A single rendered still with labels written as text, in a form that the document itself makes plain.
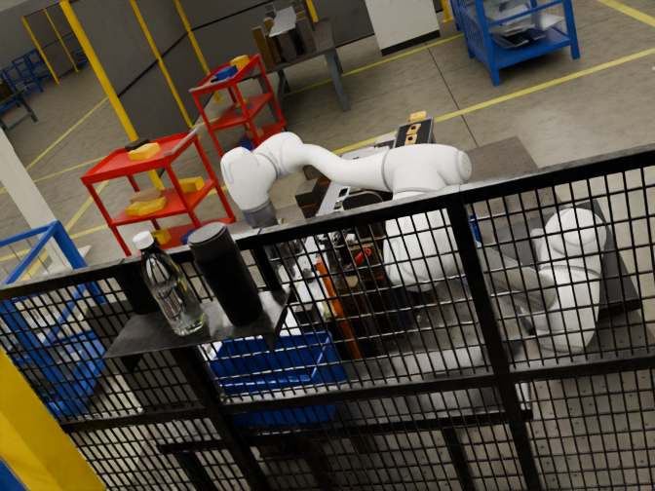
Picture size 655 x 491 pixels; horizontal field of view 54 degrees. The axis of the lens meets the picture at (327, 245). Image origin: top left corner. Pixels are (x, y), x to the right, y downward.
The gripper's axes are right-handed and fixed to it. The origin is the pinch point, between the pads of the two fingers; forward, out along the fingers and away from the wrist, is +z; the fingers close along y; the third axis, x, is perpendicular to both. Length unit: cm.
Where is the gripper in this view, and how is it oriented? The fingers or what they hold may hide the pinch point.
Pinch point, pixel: (288, 277)
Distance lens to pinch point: 190.7
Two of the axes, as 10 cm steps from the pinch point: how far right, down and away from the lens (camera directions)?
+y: -9.2, 1.9, 3.4
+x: -1.9, 5.3, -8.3
